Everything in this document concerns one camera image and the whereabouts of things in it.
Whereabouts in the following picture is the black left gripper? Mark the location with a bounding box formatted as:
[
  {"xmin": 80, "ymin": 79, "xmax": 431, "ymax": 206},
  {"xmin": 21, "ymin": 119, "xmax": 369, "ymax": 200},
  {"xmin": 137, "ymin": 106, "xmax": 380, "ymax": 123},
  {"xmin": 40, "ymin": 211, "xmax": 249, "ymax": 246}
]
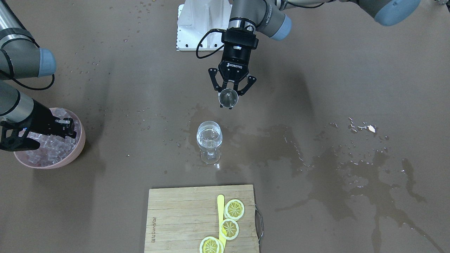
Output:
[{"xmin": 208, "ymin": 42, "xmax": 257, "ymax": 96}]

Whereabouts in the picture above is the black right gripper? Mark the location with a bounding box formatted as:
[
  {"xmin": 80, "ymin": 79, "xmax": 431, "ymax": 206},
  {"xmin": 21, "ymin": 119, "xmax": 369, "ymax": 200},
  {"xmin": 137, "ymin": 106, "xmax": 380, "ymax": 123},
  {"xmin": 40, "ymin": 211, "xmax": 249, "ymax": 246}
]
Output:
[{"xmin": 23, "ymin": 99, "xmax": 77, "ymax": 139}]

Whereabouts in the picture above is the small steel jigger cup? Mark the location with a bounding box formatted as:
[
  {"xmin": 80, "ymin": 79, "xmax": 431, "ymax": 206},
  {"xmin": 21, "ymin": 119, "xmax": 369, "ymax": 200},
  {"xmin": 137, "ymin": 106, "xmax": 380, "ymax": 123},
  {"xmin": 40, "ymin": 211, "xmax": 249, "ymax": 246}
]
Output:
[{"xmin": 218, "ymin": 88, "xmax": 238, "ymax": 110}]

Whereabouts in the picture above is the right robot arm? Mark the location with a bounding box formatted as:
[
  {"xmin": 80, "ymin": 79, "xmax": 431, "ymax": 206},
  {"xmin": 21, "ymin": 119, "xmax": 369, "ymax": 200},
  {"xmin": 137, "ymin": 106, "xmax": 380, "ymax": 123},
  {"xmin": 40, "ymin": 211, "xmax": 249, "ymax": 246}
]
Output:
[{"xmin": 1, "ymin": 0, "xmax": 77, "ymax": 139}]

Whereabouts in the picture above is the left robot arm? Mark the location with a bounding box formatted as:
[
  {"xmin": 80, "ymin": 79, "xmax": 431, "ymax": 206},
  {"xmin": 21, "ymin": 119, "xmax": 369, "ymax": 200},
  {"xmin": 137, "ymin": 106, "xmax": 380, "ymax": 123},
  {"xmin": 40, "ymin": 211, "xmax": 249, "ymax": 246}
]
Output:
[{"xmin": 207, "ymin": 0, "xmax": 331, "ymax": 98}]

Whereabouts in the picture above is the pink ice bowl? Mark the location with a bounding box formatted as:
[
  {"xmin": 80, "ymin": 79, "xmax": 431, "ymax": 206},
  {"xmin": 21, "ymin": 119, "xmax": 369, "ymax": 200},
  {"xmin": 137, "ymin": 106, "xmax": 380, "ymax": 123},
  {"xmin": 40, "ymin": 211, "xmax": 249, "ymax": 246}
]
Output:
[{"xmin": 13, "ymin": 108, "xmax": 86, "ymax": 169}]

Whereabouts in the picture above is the clear wine glass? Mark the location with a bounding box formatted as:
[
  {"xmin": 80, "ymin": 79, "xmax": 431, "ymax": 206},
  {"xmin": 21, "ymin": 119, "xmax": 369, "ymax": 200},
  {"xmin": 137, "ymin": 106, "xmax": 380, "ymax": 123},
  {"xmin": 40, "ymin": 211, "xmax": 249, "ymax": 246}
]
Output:
[{"xmin": 196, "ymin": 121, "xmax": 223, "ymax": 164}]

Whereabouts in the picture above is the yellow plastic knife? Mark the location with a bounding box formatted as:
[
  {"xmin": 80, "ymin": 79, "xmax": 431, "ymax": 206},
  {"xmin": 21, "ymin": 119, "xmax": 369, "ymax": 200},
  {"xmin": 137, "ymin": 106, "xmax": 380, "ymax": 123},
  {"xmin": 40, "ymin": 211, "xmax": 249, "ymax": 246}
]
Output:
[{"xmin": 217, "ymin": 194, "xmax": 226, "ymax": 247}]

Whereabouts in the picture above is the bamboo cutting board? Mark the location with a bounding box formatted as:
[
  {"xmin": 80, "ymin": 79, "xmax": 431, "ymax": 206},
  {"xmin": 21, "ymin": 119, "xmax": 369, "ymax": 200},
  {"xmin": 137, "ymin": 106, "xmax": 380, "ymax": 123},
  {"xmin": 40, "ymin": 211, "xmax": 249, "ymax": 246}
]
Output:
[{"xmin": 143, "ymin": 184, "xmax": 260, "ymax": 253}]

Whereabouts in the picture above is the lemon slice middle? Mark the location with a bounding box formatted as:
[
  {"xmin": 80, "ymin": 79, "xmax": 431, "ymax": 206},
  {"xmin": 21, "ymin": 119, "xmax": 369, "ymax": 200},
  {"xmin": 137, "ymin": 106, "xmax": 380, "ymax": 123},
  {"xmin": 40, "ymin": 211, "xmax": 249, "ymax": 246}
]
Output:
[{"xmin": 219, "ymin": 218, "xmax": 240, "ymax": 240}]

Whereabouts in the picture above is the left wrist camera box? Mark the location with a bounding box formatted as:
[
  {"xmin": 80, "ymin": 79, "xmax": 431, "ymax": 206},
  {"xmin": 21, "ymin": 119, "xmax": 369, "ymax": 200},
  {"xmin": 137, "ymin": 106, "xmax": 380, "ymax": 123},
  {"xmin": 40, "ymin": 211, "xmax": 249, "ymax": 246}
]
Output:
[{"xmin": 221, "ymin": 28, "xmax": 259, "ymax": 50}]

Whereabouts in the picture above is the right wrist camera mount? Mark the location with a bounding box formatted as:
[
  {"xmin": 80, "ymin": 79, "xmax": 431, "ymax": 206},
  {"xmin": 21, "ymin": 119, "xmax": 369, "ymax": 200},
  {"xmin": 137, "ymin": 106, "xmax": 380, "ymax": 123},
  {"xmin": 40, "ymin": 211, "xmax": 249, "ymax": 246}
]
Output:
[{"xmin": 0, "ymin": 117, "xmax": 40, "ymax": 152}]

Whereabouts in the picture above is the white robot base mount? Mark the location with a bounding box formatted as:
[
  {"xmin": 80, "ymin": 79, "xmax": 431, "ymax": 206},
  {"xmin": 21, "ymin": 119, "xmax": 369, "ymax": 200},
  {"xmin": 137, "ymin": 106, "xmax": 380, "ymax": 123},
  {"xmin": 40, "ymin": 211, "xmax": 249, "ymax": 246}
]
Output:
[{"xmin": 176, "ymin": 0, "xmax": 232, "ymax": 51}]

